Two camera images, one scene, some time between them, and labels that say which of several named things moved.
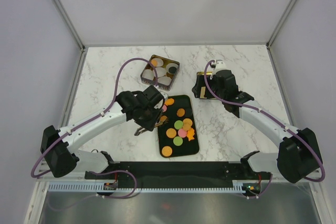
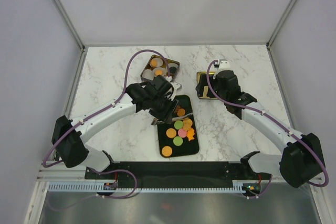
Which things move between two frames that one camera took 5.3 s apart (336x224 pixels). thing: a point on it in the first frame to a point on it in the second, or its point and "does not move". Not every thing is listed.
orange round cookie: (180, 112) to (158, 72)
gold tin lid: (203, 88) does not move
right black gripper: (200, 82) does not move
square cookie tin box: (167, 70) does not move
